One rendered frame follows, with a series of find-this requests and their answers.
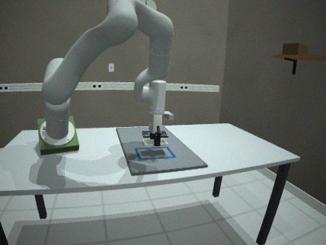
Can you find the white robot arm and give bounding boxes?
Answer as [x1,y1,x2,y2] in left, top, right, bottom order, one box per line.
[40,0,174,146]

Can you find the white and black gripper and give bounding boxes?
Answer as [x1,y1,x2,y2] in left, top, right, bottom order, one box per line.
[149,112,163,146]

